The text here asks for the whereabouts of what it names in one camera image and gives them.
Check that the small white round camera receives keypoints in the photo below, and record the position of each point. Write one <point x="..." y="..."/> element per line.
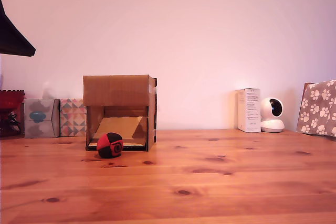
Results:
<point x="271" y="113"/>

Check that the triangle pattern tissue box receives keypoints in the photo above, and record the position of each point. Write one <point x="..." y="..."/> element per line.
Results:
<point x="73" y="119"/>

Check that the white tissue sheet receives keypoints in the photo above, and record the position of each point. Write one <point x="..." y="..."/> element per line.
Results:
<point x="48" y="90"/>

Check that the grey cloud print tissue box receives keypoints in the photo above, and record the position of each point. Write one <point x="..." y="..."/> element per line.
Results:
<point x="39" y="119"/>

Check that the red and black footbag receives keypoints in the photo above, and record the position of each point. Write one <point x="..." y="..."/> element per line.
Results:
<point x="109" y="145"/>

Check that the white printed carton box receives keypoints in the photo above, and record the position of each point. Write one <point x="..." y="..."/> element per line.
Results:
<point x="249" y="111"/>

